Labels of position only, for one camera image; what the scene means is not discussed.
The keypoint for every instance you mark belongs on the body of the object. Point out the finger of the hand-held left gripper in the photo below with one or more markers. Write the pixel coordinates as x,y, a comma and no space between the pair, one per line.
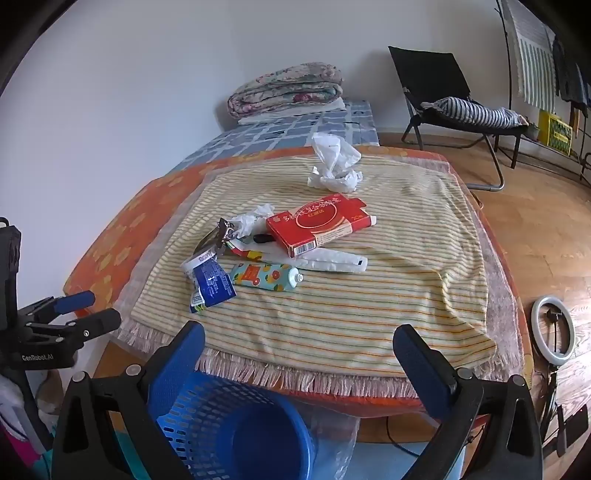
76,300
92,325

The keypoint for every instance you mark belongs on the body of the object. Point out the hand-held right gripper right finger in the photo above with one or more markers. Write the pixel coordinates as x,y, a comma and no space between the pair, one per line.
420,369

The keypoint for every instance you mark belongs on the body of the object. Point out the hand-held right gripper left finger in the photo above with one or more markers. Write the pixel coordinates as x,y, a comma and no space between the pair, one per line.
178,369

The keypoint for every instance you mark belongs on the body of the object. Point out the blue snack packet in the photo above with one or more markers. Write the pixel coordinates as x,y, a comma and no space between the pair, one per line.
212,284

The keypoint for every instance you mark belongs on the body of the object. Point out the blue plastic basket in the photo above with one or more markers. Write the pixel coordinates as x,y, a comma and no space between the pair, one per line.
258,429

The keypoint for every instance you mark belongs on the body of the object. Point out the fruit print tube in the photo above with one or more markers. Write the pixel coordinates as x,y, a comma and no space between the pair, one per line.
258,276

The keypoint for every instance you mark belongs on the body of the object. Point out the red yellow wrapper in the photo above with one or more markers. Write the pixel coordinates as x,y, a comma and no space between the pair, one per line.
247,253

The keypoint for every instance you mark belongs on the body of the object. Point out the long white packet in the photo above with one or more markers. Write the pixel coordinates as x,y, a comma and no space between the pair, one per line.
337,262

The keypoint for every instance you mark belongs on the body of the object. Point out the orange and white packet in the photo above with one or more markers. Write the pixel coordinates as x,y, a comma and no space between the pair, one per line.
314,226

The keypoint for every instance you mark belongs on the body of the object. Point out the orange floral blanket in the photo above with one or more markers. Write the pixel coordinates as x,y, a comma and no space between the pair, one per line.
120,230

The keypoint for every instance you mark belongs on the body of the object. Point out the yellow striped towel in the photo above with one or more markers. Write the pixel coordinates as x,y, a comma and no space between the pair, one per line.
346,300

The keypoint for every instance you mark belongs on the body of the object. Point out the clear plastic bag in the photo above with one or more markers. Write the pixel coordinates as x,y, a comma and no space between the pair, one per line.
332,443

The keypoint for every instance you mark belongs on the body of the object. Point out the white cloth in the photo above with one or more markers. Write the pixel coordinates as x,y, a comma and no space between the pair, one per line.
11,410

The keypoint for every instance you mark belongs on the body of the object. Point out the small brown-capped tube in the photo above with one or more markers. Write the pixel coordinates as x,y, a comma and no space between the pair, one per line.
212,240

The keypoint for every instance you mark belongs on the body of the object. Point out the black tripod stand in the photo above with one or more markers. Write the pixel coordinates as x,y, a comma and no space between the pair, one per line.
549,406

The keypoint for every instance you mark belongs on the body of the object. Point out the pink cloth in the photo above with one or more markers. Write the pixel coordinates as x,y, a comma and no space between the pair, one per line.
18,457

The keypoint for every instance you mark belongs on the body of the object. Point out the crumpled white tissue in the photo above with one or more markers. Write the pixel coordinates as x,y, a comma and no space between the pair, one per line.
251,219

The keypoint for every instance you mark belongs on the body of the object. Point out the white plastic bag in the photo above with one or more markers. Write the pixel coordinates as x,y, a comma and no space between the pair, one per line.
332,161

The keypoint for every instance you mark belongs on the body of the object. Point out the blue checked bed sheet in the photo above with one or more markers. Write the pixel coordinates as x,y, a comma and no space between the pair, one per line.
277,134

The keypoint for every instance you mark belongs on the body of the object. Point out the striped pillow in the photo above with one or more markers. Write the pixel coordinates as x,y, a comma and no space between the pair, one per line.
466,113

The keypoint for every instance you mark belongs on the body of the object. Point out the yellow crate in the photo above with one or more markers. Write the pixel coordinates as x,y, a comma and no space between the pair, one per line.
554,131

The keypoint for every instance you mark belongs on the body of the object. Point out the black folding chair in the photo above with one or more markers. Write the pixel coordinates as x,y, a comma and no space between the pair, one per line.
429,74

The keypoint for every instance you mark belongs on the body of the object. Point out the folded floral quilt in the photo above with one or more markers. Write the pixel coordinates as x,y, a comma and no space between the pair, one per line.
286,87

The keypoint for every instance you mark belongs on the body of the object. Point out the black clothes rack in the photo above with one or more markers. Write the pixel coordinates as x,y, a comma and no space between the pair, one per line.
509,69

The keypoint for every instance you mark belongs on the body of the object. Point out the dark hanging clothes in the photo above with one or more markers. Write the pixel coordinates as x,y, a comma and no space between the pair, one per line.
572,78

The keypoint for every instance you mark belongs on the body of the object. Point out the green white striped towel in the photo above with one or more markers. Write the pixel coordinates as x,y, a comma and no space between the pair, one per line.
535,60

